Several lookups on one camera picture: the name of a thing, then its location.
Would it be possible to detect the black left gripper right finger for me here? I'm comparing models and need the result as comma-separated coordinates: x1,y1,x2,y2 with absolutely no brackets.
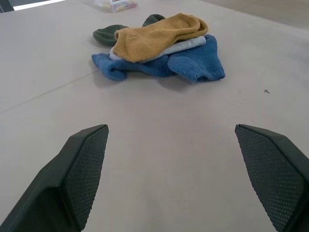
235,124,309,232

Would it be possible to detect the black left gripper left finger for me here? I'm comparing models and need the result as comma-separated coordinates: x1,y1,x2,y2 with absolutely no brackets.
0,124,110,232

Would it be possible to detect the mustard yellow sock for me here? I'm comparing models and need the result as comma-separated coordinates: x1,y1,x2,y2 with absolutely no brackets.
113,13,209,64

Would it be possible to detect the clear box with colourful bits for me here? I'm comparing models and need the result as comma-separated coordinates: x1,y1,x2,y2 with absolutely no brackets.
89,0,138,13

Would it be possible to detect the blue sock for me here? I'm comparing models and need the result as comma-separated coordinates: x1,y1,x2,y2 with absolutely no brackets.
91,34,226,84

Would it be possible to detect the dark green sock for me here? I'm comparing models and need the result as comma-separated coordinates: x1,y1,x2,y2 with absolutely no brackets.
93,14,167,47

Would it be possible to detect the light grey sock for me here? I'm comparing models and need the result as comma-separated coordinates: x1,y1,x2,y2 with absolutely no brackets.
110,36,206,61

